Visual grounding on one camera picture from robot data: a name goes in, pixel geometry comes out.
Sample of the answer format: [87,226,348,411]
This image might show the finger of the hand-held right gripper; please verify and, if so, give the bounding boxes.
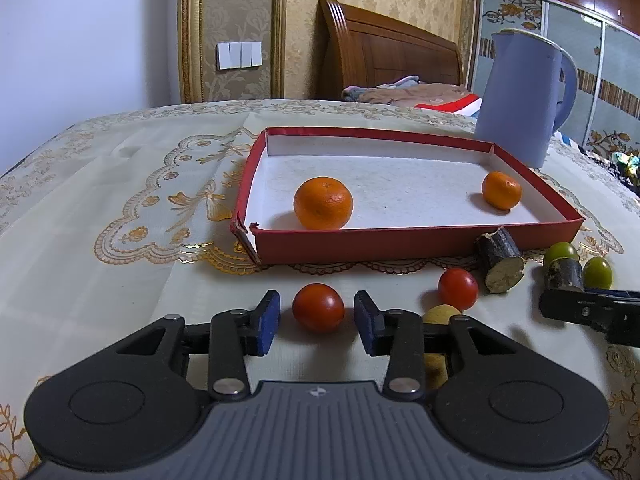
[539,287,640,346]

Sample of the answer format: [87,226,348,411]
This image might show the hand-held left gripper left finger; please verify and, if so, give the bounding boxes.
[119,289,282,402]

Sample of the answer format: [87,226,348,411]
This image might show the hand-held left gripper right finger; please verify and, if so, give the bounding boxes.
[353,290,522,402]

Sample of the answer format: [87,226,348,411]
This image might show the green tomato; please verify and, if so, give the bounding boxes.
[583,256,613,291]
[543,241,581,267]

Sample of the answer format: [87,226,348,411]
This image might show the dark sugarcane piece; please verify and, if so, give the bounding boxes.
[475,226,526,294]
[545,257,585,292]

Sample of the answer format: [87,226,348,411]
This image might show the red cherry tomato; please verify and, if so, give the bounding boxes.
[292,283,346,335]
[438,268,479,311]

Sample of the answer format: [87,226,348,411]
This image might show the small yellow longan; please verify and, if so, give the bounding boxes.
[422,304,463,392]

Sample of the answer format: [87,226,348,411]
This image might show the red cardboard box lid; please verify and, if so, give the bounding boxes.
[230,126,586,266]

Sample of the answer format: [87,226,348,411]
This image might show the large orange mandarin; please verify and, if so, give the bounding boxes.
[293,176,354,231]

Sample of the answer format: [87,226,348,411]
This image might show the small orange mandarin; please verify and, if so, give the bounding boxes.
[481,171,523,211]

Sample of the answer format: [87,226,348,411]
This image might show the dark floral cloth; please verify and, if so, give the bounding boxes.
[550,130,640,197]

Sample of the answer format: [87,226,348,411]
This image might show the blue electric kettle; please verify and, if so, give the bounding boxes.
[474,28,579,169]

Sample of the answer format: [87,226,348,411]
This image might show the brown garment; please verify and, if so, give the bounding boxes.
[342,76,476,108]

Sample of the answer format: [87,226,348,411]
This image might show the red white blue striped blanket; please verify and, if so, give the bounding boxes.
[415,92,484,119]

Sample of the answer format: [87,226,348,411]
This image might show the wooden bed headboard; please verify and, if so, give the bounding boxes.
[318,0,465,101]

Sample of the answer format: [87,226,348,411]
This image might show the patterned sliding wardrobe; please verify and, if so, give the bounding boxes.
[477,0,640,161]

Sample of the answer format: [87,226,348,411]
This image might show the white wall switch panel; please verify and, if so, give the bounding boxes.
[216,40,263,71]

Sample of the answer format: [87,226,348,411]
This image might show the gold framed wall panel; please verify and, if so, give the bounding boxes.
[177,0,288,105]

